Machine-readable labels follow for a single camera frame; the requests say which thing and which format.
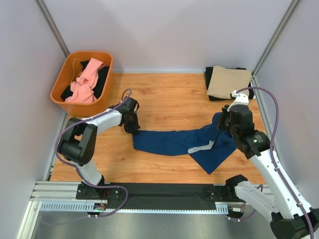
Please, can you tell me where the blue printed t shirt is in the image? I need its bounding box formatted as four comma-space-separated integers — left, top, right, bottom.
133, 112, 237, 174

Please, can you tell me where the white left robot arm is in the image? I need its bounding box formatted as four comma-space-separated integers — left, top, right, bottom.
57, 97, 140, 200

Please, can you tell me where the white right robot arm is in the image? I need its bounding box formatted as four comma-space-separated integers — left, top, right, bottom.
218, 105, 319, 239

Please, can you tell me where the folded beige t shirt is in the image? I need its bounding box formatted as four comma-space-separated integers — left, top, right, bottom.
206, 66, 251, 100

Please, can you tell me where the black garment in basket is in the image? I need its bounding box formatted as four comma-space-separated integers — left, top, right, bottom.
61, 65, 110, 101

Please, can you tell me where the orange plastic laundry basket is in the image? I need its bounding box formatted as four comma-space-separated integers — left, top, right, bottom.
50, 51, 114, 117

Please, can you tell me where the pink t shirt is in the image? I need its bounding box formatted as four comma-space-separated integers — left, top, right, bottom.
64, 58, 105, 104

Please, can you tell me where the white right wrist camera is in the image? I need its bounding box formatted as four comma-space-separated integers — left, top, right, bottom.
227, 91, 249, 111

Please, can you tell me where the aluminium front rail frame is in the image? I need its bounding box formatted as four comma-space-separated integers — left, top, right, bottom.
29, 180, 275, 217

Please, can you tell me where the right aluminium corner post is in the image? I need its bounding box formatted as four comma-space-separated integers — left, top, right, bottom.
252, 0, 302, 77

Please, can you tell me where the aluminium corner post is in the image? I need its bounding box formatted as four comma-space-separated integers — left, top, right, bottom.
252, 0, 302, 77
34, 0, 70, 58

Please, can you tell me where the left aluminium corner post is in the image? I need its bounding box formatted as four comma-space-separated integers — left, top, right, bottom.
34, 0, 70, 58

